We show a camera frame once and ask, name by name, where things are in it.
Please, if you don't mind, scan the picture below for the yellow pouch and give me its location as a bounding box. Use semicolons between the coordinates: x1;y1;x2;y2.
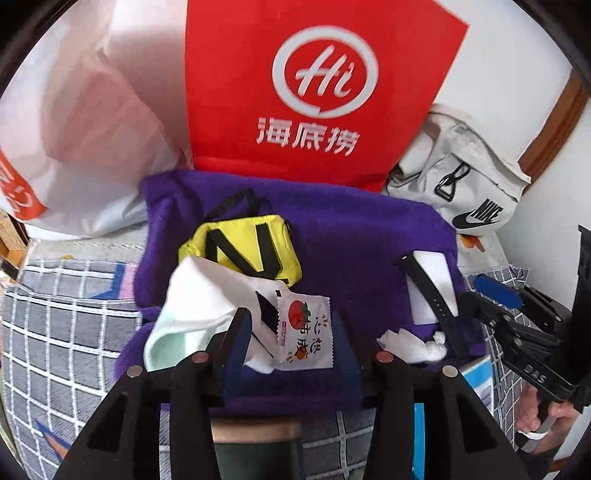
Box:
178;189;303;282

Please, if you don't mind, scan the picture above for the black strap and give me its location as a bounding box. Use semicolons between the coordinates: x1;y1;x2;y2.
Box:
399;254;476;358

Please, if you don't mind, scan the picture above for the white mesh pouch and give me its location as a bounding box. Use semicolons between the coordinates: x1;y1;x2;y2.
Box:
412;250;460;324

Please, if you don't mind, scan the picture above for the purple fabric basket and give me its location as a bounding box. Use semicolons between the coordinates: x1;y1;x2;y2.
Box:
115;168;485;416

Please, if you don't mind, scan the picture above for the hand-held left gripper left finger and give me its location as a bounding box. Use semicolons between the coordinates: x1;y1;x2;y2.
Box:
53;308;254;480

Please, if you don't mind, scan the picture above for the grey waist bag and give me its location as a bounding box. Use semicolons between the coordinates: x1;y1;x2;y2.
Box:
383;104;532;236

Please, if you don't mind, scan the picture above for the white plastic shopping bag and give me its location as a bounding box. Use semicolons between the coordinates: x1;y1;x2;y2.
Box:
0;0;195;241

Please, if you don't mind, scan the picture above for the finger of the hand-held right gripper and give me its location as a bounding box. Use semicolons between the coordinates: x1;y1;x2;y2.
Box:
473;273;527;309
459;292;532;352

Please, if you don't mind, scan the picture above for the white tomato print sachet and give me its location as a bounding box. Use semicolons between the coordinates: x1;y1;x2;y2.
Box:
276;291;334;369

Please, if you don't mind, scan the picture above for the blue tissue pack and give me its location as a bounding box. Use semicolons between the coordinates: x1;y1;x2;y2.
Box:
413;354;494;462

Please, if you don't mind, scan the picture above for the grey checkered star blanket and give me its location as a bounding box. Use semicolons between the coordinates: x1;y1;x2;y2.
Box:
0;256;529;480

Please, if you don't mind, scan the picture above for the white sock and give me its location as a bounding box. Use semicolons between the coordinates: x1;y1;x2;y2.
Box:
144;256;296;374

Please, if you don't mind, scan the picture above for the white tissue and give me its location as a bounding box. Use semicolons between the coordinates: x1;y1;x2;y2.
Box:
376;329;448;365

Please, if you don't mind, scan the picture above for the dark green box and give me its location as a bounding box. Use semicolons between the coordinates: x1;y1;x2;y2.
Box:
210;418;303;480

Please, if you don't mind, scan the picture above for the brown wooden door frame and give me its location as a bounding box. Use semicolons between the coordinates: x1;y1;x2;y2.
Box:
519;69;585;181

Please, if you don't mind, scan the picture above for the red paper bag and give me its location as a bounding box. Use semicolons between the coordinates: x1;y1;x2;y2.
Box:
185;0;469;195

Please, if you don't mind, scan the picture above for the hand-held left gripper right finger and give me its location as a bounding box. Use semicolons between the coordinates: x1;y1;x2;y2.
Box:
330;314;515;480

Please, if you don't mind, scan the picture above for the person's right hand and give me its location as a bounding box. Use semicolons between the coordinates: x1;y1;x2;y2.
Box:
516;388;587;444

